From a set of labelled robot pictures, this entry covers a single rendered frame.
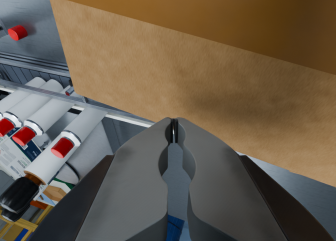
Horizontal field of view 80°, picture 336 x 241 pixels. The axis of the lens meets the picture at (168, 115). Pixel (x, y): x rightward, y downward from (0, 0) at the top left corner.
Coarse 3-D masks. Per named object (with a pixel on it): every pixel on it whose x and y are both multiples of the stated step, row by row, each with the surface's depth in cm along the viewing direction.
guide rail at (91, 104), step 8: (0, 80) 57; (16, 88) 56; (24, 88) 54; (32, 88) 54; (40, 88) 54; (48, 96) 53; (56, 96) 52; (64, 96) 51; (72, 96) 51; (80, 104) 50; (88, 104) 49; (96, 104) 48; (104, 104) 48; (112, 112) 48; (120, 112) 47; (128, 112) 46; (144, 120) 46
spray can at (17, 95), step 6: (36, 78) 61; (42, 78) 62; (24, 84) 59; (30, 84) 59; (36, 84) 60; (42, 84) 61; (18, 90) 57; (6, 96) 55; (12, 96) 55; (18, 96) 56; (24, 96) 57; (0, 102) 53; (6, 102) 53; (12, 102) 54; (0, 108) 52; (6, 108) 53; (0, 114) 52
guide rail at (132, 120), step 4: (0, 88) 69; (4, 88) 68; (8, 88) 68; (12, 88) 68; (76, 104) 61; (76, 108) 61; (80, 108) 60; (108, 112) 58; (108, 116) 58; (112, 116) 57; (116, 116) 56; (120, 116) 56; (124, 116) 56; (124, 120) 56; (128, 120) 56; (132, 120) 55; (136, 120) 55; (140, 120) 55; (140, 124) 55; (144, 124) 54; (148, 124) 54; (152, 124) 54
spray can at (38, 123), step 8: (64, 88) 58; (80, 96) 60; (48, 104) 53; (56, 104) 53; (64, 104) 55; (72, 104) 58; (40, 112) 51; (48, 112) 51; (56, 112) 53; (64, 112) 56; (24, 120) 49; (32, 120) 49; (40, 120) 50; (48, 120) 51; (56, 120) 54; (24, 128) 48; (32, 128) 49; (40, 128) 49; (48, 128) 52; (16, 136) 46; (24, 136) 47; (32, 136) 49; (24, 144) 47
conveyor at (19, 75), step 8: (0, 64) 66; (8, 72) 67; (16, 72) 65; (24, 72) 64; (32, 72) 62; (40, 72) 61; (8, 80) 70; (16, 80) 69; (24, 80) 67; (64, 80) 59
